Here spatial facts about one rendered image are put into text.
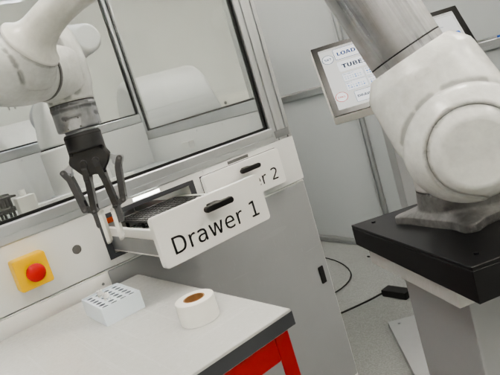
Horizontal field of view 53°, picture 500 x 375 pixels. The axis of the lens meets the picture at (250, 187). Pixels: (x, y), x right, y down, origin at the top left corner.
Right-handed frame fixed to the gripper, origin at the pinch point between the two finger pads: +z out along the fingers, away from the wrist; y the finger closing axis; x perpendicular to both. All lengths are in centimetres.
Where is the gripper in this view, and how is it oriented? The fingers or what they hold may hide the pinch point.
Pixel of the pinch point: (111, 225)
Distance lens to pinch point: 110.0
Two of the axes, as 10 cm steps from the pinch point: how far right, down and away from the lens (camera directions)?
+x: -1.0, -1.4, 9.9
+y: 9.6, -2.8, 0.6
